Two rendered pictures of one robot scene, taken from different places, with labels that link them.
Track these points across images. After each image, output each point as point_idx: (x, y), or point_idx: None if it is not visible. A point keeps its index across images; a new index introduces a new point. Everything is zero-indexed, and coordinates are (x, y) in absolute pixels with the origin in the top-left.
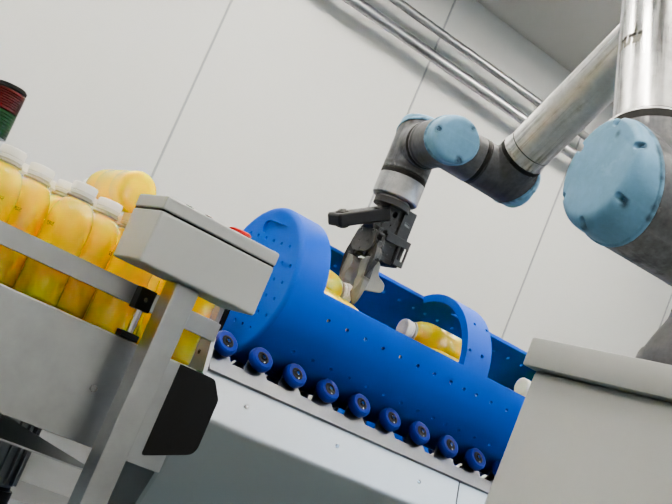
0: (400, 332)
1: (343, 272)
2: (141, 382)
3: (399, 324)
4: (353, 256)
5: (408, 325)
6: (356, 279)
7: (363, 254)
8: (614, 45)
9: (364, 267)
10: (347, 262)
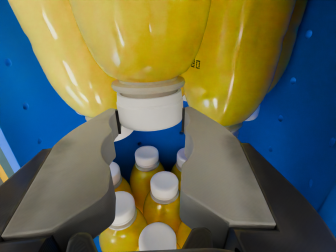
0: (157, 229)
1: (210, 142)
2: None
3: (169, 242)
4: (214, 220)
5: (140, 245)
6: (98, 132)
7: (85, 235)
8: None
9: (53, 171)
10: (224, 176)
